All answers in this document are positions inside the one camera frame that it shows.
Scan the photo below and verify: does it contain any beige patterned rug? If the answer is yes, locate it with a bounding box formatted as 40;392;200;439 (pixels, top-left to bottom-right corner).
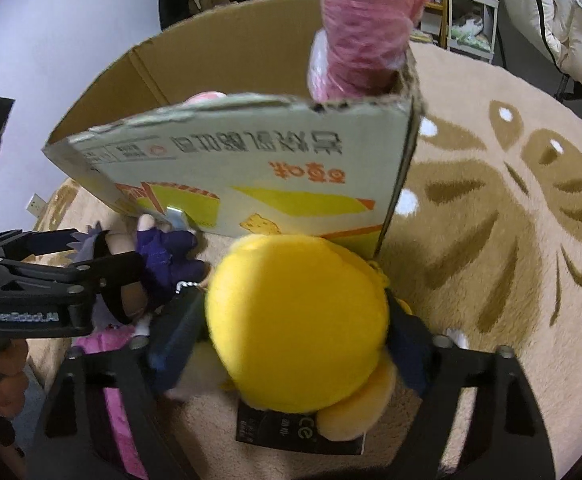
25;42;582;480

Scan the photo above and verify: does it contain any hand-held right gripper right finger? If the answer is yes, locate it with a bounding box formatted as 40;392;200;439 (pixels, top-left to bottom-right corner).
387;298;558;480

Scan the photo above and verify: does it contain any white trolley rack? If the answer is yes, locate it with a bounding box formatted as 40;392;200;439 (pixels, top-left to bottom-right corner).
441;0;501;65

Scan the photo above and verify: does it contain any white puffy jacket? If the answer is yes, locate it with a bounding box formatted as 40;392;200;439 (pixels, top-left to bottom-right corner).
495;0;582;111

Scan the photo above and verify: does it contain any pale pink plush toy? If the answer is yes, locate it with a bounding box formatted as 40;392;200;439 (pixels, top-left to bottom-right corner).
185;90;228;106

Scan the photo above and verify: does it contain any yellow plush toy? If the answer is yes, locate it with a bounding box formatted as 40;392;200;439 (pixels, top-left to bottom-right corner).
171;232;464;457

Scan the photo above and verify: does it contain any pink plastic bag roll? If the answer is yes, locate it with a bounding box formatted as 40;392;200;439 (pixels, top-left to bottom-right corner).
306;0;442;103

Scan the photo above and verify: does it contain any purple plush doll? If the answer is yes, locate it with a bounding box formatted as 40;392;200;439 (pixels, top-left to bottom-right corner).
68;212;212;341

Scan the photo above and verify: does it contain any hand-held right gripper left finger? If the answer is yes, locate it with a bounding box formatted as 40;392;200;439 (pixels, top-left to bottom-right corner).
30;289;208;480

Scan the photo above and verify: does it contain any printed cardboard box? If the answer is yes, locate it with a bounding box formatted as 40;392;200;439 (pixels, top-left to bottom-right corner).
42;0;428;257

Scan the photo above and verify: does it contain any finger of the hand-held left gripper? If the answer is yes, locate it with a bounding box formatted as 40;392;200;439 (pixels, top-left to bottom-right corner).
0;229;109;264
0;251;147;323

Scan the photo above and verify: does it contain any person's left hand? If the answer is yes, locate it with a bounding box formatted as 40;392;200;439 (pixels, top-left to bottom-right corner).
0;336;30;411

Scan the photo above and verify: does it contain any white wall socket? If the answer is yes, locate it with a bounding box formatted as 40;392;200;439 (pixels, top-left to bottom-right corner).
25;193;48;219

